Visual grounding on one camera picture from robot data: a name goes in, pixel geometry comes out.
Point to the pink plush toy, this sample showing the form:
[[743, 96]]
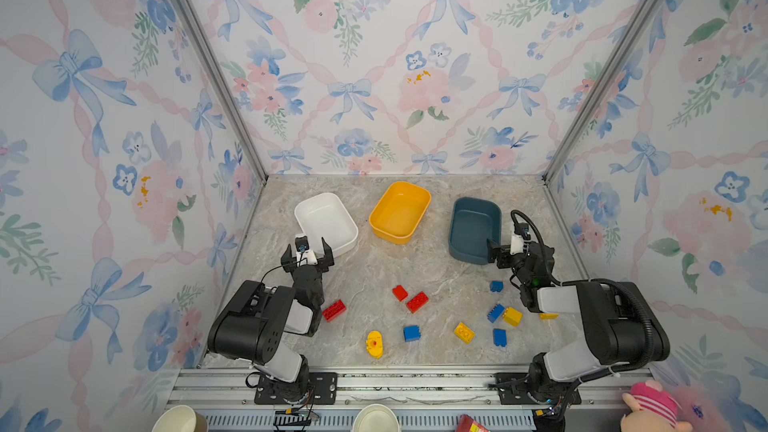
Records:
[[651, 408]]

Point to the aluminium corner post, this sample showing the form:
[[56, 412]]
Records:
[[205, 53], [624, 47]]

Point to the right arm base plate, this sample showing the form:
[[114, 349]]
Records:
[[522, 389]]

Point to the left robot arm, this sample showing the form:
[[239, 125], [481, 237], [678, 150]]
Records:
[[252, 324]]

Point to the paper cup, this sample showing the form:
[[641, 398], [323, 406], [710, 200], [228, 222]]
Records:
[[180, 418]]

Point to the dark teal plastic container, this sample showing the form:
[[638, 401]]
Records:
[[474, 223]]

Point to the small blue lego brick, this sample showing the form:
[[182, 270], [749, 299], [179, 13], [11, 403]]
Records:
[[496, 286]]

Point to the right aluminium corner post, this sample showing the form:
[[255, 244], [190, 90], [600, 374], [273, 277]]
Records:
[[624, 47]]

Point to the yellow lego brick cube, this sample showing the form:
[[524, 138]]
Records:
[[512, 316]]

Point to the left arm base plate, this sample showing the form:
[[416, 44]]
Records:
[[312, 388]]

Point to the red packet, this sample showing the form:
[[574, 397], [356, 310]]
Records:
[[467, 424]]

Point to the yellow lego brick flat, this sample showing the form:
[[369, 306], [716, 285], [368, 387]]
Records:
[[464, 333]]

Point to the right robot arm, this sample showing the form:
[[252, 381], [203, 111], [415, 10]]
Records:
[[620, 333]]

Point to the white bowl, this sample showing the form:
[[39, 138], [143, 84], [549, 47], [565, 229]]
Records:
[[376, 418]]

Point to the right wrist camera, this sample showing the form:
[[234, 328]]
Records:
[[520, 238]]

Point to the small red lego brick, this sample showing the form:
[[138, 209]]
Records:
[[400, 293]]

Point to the white plastic container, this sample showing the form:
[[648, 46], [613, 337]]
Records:
[[324, 217]]

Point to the aluminium mounting rail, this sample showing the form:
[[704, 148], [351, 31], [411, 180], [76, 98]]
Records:
[[397, 387]]

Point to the yellow plastic container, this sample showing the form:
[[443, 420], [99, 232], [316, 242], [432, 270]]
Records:
[[399, 212]]

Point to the left aluminium corner post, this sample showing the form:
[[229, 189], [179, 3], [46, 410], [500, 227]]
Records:
[[205, 53]]

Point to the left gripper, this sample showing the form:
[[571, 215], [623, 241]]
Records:
[[306, 265]]

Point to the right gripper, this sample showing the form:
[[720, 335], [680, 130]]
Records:
[[507, 253]]

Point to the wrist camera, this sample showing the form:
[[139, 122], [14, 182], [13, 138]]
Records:
[[302, 244], [520, 238]]

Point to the long red lego brick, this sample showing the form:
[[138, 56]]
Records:
[[334, 310]]

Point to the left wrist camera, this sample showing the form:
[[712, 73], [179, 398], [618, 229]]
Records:
[[302, 244]]

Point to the yellow duck lego piece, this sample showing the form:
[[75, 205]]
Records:
[[374, 344]]

